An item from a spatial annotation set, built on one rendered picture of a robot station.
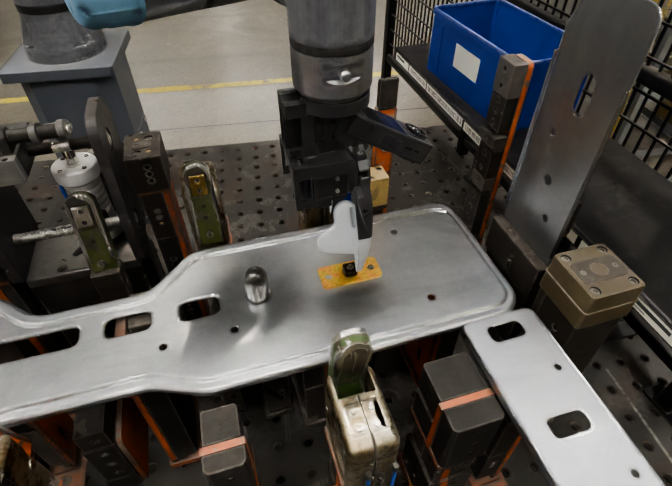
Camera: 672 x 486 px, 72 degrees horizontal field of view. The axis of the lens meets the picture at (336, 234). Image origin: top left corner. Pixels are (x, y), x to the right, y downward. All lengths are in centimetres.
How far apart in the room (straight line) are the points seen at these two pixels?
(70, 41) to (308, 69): 72
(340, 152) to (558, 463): 37
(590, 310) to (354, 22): 42
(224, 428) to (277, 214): 74
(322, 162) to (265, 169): 89
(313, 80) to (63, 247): 54
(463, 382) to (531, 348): 9
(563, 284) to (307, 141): 36
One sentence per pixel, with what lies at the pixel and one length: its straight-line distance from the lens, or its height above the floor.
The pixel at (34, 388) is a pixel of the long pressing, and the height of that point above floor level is 100.
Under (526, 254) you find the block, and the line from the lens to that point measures 71.
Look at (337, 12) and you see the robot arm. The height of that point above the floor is 135.
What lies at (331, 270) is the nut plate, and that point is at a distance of 64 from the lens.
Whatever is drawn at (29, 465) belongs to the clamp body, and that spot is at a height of 100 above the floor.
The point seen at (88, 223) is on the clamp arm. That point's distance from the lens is 69.
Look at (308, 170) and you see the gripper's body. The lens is 46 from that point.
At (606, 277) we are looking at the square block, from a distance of 64.
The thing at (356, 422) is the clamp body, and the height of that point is 104.
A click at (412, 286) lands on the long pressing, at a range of 63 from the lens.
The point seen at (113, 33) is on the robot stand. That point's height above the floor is 110.
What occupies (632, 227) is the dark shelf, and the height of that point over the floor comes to 103.
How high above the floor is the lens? 147
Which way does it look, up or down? 43 degrees down
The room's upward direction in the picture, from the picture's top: straight up
